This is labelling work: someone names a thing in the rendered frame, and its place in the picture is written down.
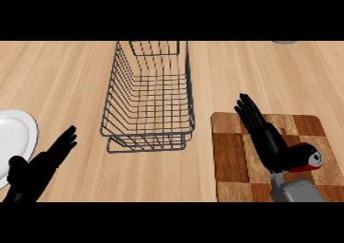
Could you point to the grey round object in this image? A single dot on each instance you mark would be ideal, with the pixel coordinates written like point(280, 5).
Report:
point(283, 42)

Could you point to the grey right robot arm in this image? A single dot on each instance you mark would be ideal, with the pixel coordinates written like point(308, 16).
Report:
point(292, 190)

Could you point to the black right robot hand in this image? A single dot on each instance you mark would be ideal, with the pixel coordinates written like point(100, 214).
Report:
point(267, 142)

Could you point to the checkered wooden cutting board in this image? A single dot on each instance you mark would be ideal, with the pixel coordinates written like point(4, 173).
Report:
point(235, 158)

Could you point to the white plate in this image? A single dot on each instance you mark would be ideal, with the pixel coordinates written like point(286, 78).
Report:
point(7, 145)

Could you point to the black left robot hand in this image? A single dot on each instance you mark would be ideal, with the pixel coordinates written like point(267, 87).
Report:
point(35, 171)

